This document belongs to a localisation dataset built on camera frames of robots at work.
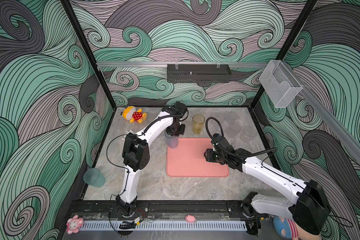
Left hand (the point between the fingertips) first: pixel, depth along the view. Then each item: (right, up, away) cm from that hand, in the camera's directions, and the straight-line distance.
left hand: (179, 134), depth 89 cm
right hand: (+15, -11, -7) cm, 20 cm away
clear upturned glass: (+39, +12, +18) cm, 44 cm away
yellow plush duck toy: (-36, +13, +19) cm, 43 cm away
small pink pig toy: (+5, -38, -19) cm, 43 cm away
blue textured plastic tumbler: (-4, -5, +6) cm, 8 cm away
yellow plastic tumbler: (+12, +8, +4) cm, 15 cm away
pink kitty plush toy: (-49, -39, -22) cm, 66 cm away
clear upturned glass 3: (+55, -1, +23) cm, 59 cm away
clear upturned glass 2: (+39, +2, +13) cm, 41 cm away
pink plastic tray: (+5, -16, +3) cm, 17 cm away
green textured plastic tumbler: (-50, -24, -5) cm, 56 cm away
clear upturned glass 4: (+37, -7, +12) cm, 39 cm away
